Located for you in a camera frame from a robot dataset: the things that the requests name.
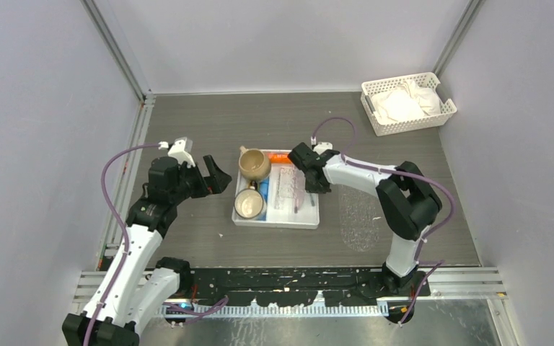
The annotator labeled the white plastic bin tray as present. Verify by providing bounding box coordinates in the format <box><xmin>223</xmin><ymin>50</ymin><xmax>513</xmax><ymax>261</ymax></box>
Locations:
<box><xmin>232</xmin><ymin>149</ymin><xmax>320</xmax><ymax>229</ymax></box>

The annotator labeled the white ribbed mug black rim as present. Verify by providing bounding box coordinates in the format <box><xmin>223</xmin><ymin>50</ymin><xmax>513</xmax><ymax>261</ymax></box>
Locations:
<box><xmin>234</xmin><ymin>181</ymin><xmax>263</xmax><ymax>221</ymax></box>

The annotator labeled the white cloth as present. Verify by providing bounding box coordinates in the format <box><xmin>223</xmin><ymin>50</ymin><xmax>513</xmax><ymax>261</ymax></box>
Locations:
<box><xmin>371</xmin><ymin>81</ymin><xmax>441</xmax><ymax>123</ymax></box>

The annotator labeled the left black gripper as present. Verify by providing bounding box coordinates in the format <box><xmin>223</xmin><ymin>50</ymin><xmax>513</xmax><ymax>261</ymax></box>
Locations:
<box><xmin>170</xmin><ymin>155</ymin><xmax>230</xmax><ymax>205</ymax></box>

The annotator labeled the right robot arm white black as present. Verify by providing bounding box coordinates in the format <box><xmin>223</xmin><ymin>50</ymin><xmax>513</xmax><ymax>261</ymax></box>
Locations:
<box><xmin>288</xmin><ymin>142</ymin><xmax>442</xmax><ymax>296</ymax></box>

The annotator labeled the blue toothpaste tube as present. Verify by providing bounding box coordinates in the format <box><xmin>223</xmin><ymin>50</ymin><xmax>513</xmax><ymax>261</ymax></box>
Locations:
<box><xmin>257</xmin><ymin>177</ymin><xmax>270</xmax><ymax>221</ymax></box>

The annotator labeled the orange toothpaste tube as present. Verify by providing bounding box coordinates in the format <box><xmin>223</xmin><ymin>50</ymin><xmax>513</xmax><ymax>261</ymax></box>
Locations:
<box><xmin>267</xmin><ymin>152</ymin><xmax>292</xmax><ymax>164</ymax></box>

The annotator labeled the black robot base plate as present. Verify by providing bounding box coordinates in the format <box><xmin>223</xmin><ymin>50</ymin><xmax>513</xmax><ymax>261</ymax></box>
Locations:
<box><xmin>159</xmin><ymin>267</ymin><xmax>431</xmax><ymax>324</ymax></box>

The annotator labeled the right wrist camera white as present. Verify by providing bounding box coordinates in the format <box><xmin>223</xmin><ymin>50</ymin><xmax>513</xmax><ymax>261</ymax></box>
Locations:
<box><xmin>310</xmin><ymin>136</ymin><xmax>333</xmax><ymax>155</ymax></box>

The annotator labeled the clear rectangular holder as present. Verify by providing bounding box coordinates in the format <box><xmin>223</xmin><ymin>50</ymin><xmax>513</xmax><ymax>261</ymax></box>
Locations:
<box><xmin>274</xmin><ymin>166</ymin><xmax>304</xmax><ymax>214</ymax></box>

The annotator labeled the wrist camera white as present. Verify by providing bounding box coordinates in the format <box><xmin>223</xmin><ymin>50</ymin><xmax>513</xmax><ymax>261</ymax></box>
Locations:
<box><xmin>159</xmin><ymin>137</ymin><xmax>196</xmax><ymax>167</ymax></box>
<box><xmin>310</xmin><ymin>136</ymin><xmax>333</xmax><ymax>155</ymax></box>

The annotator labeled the aluminium frame rail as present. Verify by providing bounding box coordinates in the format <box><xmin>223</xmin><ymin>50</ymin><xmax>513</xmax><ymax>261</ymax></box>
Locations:
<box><xmin>73</xmin><ymin>267</ymin><xmax>507</xmax><ymax>303</ymax></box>

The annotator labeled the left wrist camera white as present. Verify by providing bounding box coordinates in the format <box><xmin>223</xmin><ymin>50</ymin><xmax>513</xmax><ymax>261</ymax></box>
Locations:
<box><xmin>159</xmin><ymin>137</ymin><xmax>196</xmax><ymax>167</ymax></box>

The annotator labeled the white perforated basket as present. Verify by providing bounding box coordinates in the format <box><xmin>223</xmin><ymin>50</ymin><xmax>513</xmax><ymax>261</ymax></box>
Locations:
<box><xmin>361</xmin><ymin>72</ymin><xmax>457</xmax><ymax>136</ymax></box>

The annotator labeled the tan ceramic mug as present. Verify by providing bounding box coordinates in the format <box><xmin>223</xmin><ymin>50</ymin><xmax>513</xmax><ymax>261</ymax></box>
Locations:
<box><xmin>238</xmin><ymin>146</ymin><xmax>272</xmax><ymax>182</ymax></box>

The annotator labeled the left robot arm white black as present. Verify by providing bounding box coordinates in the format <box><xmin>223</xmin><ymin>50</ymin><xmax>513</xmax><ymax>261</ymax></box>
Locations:
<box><xmin>62</xmin><ymin>155</ymin><xmax>232</xmax><ymax>345</ymax></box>

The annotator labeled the clear oval glass tray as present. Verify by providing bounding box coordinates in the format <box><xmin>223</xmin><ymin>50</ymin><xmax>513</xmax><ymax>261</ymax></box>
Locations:
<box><xmin>338</xmin><ymin>186</ymin><xmax>381</xmax><ymax>252</ymax></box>

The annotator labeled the pink toothbrush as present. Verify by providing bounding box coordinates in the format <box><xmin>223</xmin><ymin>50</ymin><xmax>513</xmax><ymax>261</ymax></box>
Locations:
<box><xmin>294</xmin><ymin>176</ymin><xmax>306</xmax><ymax>214</ymax></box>

